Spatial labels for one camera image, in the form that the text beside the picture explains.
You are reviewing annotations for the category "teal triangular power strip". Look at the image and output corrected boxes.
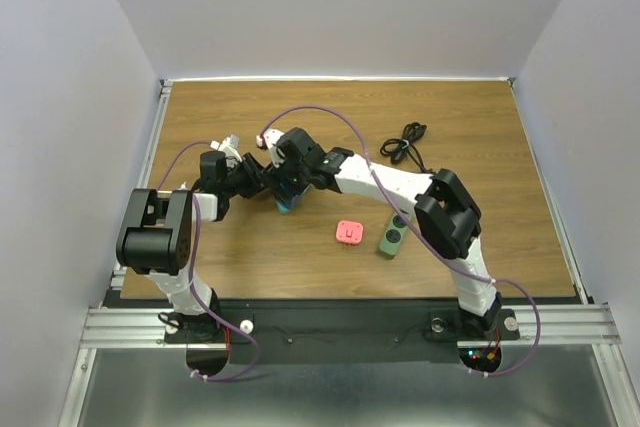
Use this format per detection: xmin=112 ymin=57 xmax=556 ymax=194
xmin=276 ymin=200 xmax=298 ymax=215

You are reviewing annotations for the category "blue cube socket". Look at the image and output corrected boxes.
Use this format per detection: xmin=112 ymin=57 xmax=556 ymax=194
xmin=279 ymin=184 xmax=311 ymax=203

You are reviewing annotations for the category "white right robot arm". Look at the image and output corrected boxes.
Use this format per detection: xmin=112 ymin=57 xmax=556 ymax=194
xmin=256 ymin=128 xmax=502 ymax=337

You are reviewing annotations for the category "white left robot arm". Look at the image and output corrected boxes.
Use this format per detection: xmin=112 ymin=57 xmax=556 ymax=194
xmin=116 ymin=136 xmax=272 ymax=341

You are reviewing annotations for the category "pink square socket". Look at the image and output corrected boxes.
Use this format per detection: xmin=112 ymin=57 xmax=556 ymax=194
xmin=335 ymin=220 xmax=364 ymax=246

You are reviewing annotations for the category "green power strip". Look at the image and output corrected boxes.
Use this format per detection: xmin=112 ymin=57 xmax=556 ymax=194
xmin=377 ymin=214 xmax=410 ymax=260

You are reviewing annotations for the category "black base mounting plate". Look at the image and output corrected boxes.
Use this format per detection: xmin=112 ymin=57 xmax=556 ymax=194
xmin=159 ymin=299 xmax=520 ymax=377

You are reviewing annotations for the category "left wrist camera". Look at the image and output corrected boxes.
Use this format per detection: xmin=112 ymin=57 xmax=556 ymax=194
xmin=209 ymin=134 xmax=241 ymax=159

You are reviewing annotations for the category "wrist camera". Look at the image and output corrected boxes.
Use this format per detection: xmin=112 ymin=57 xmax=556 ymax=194
xmin=209 ymin=134 xmax=241 ymax=159
xmin=256 ymin=128 xmax=285 ymax=167

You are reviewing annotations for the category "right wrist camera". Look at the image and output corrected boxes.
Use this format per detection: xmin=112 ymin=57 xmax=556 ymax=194
xmin=256 ymin=128 xmax=285 ymax=167

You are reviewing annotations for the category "black power strip cable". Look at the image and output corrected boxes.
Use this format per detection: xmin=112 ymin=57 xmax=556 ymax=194
xmin=379 ymin=121 xmax=436 ymax=176

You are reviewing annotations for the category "aluminium table edge rail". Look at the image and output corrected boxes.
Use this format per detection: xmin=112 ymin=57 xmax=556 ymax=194
xmin=112 ymin=79 xmax=174 ymax=288

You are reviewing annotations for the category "front aluminium rail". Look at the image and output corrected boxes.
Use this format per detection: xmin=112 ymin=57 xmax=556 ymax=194
xmin=80 ymin=301 xmax=621 ymax=349

